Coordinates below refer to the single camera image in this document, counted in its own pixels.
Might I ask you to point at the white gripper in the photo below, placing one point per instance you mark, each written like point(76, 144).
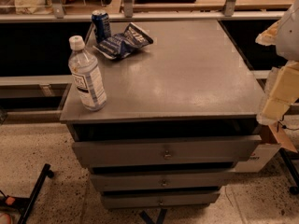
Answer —
point(289, 38)

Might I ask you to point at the clear plastic water bottle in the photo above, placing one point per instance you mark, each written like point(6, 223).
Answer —
point(86, 74)

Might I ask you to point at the blue chip bag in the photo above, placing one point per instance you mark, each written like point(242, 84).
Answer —
point(121, 45)

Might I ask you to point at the cardboard box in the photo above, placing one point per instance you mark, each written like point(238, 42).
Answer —
point(273, 139)

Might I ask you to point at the top grey drawer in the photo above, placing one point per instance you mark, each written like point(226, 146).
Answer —
point(118, 153)

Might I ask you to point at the grey drawer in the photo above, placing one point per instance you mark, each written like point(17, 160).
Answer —
point(162, 180)
point(159, 199)
point(118, 153)

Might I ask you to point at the grey drawer cabinet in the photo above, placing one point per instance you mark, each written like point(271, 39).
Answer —
point(190, 82)

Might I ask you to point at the black stand leg right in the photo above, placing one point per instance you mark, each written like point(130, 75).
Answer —
point(291, 160)

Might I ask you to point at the black stand leg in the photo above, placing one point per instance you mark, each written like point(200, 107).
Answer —
point(291, 160)
point(24, 205)

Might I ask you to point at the blue soda can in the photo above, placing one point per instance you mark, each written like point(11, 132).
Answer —
point(101, 24)

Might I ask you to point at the bottom grey drawer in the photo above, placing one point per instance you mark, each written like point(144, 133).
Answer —
point(159, 199)

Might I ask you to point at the middle grey drawer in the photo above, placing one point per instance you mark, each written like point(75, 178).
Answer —
point(162, 180)

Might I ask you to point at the black stand leg left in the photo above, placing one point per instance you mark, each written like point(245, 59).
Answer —
point(24, 205)

